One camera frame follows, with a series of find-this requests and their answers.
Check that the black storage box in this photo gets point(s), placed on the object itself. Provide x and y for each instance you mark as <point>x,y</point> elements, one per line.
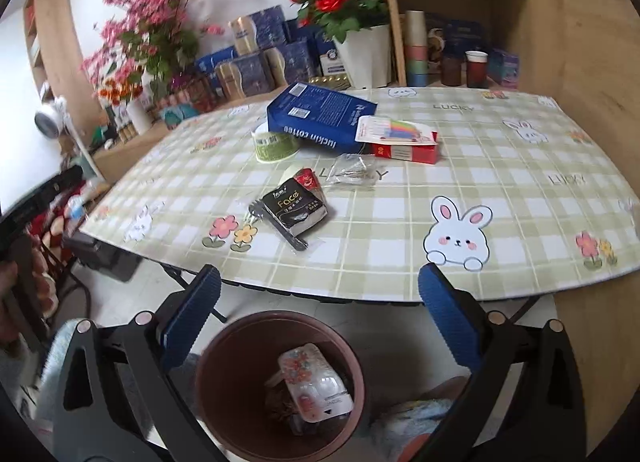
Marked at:
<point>107,257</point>

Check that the black plastic fork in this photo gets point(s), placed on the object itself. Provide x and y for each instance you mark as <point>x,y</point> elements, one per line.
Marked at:
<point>290,237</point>

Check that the red paper cup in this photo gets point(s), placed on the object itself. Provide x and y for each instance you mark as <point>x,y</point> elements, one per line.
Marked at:
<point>476,71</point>

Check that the white green paper cup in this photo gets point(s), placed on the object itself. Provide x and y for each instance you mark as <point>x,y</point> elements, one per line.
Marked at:
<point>275,142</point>

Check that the white desk fan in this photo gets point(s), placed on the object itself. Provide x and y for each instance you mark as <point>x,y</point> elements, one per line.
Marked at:
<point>50,117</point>

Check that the black tissue pack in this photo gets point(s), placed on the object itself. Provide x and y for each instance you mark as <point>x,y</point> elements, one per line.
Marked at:
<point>295,207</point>

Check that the red patterned cloth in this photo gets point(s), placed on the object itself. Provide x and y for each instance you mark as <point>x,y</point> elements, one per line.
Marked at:
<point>55,237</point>

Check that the wooden side shelf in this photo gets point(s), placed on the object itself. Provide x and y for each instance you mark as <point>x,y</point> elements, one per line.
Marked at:
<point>50,42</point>

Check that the row of small brown bottles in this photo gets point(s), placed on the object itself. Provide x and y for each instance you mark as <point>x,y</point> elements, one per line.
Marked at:
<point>126,132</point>

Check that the red box with rainbow card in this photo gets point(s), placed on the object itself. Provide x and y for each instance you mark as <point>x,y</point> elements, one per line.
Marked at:
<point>405,142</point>

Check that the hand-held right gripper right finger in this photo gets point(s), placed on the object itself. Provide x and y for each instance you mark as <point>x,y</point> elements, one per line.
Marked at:
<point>450,312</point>

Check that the small blue purple box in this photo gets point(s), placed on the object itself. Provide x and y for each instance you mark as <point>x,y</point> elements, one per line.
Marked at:
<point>504,68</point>

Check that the brown plastic bin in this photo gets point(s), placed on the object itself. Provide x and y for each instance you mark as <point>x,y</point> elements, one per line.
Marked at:
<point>225,372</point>

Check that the pink blossom artificial plant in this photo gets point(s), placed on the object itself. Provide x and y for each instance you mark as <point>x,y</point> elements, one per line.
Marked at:
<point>150,17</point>

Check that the blue white box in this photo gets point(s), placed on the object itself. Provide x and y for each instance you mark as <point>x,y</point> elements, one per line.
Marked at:
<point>327,59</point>

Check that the red rose plant white pot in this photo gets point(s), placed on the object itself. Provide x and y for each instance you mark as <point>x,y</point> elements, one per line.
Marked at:
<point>362,57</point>

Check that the wooden shelf unit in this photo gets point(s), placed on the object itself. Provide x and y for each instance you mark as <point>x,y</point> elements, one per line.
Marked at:
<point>510,17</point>

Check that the orange flowers white vase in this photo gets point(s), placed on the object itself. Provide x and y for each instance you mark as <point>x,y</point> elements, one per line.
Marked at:
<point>137,117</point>

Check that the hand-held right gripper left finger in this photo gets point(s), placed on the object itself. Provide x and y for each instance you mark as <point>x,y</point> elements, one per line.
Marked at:
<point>192,312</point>

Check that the brown cup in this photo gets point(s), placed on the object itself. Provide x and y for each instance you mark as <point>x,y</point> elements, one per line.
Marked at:
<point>451,72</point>

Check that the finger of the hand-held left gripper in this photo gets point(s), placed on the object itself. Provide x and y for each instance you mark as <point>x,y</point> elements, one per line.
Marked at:
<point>50,194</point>

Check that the person's right leg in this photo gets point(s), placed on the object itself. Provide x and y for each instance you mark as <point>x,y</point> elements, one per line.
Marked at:
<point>415,422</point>

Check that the flat blue box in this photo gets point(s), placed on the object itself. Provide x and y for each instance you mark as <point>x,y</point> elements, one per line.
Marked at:
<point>215,61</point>

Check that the teal ornament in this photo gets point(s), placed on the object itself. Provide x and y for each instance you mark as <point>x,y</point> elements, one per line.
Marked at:
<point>180,117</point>

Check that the blue cardboard box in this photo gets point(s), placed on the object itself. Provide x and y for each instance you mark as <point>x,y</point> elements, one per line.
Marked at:
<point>320,112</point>

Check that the gold leaf tray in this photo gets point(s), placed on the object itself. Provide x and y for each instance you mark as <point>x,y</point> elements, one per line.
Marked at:
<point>330,82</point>

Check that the dark blue starry box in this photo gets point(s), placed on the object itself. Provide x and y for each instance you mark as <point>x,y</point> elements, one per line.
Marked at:
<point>460,34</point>

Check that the wavy brown planter box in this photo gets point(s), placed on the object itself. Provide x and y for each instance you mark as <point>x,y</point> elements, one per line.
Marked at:
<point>192,94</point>

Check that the clear plastic wrapper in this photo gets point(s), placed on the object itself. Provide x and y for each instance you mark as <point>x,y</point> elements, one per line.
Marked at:
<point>350,172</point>

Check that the stack of pastel paper cups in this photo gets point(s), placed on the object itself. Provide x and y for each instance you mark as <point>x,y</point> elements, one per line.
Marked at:
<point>416,57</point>

